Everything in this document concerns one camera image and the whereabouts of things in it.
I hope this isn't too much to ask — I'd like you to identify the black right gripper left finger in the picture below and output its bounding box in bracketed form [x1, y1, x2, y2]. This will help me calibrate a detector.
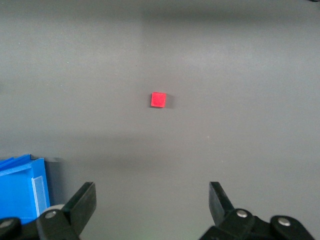
[36, 181, 97, 240]

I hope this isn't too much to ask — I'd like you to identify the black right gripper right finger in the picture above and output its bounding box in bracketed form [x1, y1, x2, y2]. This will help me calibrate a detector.
[199, 181, 258, 240]

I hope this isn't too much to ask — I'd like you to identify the small red cube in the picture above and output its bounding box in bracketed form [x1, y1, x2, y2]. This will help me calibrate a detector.
[150, 91, 167, 109]

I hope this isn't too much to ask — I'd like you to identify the blue plastic storage bin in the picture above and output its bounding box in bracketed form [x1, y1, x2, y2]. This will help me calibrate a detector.
[0, 154, 51, 226]

